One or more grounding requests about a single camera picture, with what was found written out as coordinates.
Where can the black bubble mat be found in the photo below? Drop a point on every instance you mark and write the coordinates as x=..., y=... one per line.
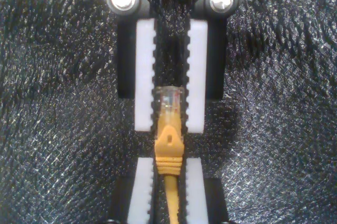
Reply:
x=52, y=102

